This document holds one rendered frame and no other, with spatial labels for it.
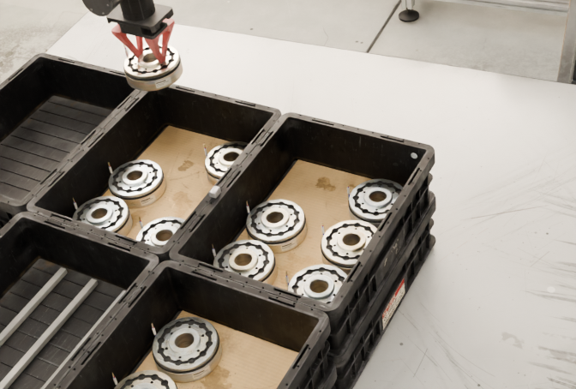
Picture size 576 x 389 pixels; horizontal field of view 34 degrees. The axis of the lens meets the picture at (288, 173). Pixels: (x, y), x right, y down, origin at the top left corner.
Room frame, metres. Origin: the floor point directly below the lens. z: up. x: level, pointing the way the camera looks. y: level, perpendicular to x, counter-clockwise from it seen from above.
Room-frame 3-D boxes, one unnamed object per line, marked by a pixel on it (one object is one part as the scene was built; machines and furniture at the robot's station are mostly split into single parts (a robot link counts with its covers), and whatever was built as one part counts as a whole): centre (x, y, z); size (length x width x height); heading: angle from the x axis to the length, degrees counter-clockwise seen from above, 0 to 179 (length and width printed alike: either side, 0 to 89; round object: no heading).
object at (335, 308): (1.12, -0.02, 0.92); 0.40 x 0.30 x 0.02; 145
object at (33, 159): (1.46, 0.47, 0.87); 0.40 x 0.30 x 0.11; 145
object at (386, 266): (1.12, -0.02, 0.87); 0.40 x 0.30 x 0.11; 145
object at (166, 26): (1.42, 0.20, 1.10); 0.07 x 0.07 x 0.09; 55
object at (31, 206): (1.29, 0.22, 0.92); 0.40 x 0.30 x 0.02; 145
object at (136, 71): (1.42, 0.21, 1.05); 0.10 x 0.10 x 0.01
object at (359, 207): (1.17, -0.15, 0.86); 0.10 x 0.10 x 0.01
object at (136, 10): (1.42, 0.21, 1.17); 0.10 x 0.07 x 0.07; 55
